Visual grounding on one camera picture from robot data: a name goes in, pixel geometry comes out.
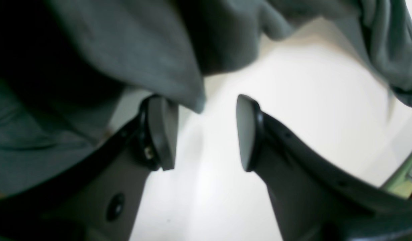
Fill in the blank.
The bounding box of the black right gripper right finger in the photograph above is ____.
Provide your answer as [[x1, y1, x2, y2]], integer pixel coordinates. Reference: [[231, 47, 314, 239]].
[[236, 94, 412, 241]]

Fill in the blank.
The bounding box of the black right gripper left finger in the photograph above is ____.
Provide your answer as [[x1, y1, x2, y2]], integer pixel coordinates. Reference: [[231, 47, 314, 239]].
[[0, 95, 179, 241]]

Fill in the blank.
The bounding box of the dark grey t-shirt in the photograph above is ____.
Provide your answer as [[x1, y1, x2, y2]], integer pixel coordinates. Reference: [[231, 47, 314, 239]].
[[0, 0, 412, 195]]

